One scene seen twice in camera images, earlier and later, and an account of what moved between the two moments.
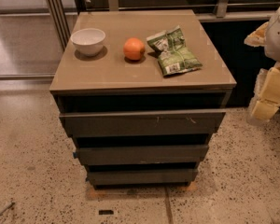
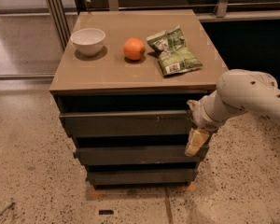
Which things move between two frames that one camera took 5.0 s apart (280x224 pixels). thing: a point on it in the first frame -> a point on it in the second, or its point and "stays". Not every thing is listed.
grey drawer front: [142, 177] stays
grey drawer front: [142, 123] stays
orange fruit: [133, 49] stays
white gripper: [278, 36] -> [201, 116]
